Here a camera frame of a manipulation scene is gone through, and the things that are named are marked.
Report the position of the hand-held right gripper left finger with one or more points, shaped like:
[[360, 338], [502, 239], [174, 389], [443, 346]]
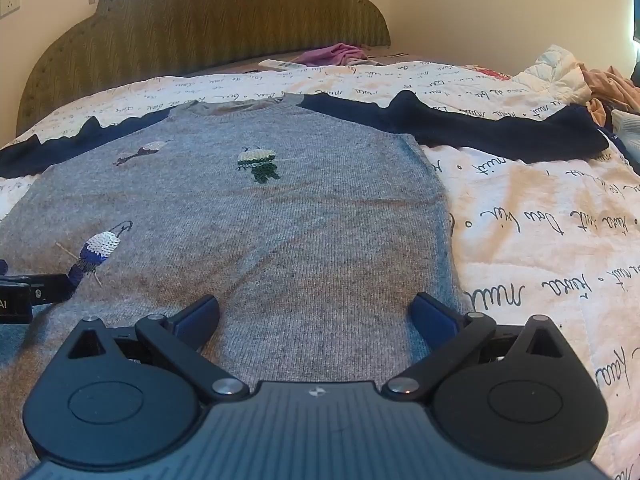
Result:
[[196, 321]]

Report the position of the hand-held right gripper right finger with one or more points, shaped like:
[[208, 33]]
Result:
[[434, 318]]

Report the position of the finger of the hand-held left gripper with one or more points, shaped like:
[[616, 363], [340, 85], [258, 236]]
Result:
[[52, 288]]

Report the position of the grey sweater with navy sleeves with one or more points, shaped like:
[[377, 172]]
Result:
[[280, 240]]

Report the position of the white quilt with script print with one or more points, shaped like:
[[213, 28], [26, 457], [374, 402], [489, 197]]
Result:
[[525, 240]]

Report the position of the floral red cloth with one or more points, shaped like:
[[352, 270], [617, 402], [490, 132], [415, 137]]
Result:
[[487, 72]]

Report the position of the light blue cloth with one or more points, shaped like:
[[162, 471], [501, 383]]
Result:
[[627, 132]]

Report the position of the white remote control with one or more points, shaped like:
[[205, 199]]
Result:
[[280, 64]]

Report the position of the white puffy jacket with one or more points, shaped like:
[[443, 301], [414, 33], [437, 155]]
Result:
[[552, 74]]

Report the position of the purple cloth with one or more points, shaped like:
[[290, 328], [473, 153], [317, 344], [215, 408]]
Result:
[[334, 54]]

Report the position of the beige pink cloth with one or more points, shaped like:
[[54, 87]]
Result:
[[607, 91]]

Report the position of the olive upholstered headboard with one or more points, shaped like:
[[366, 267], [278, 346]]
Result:
[[210, 25]]

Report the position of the white wall socket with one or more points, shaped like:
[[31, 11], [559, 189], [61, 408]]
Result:
[[8, 1]]

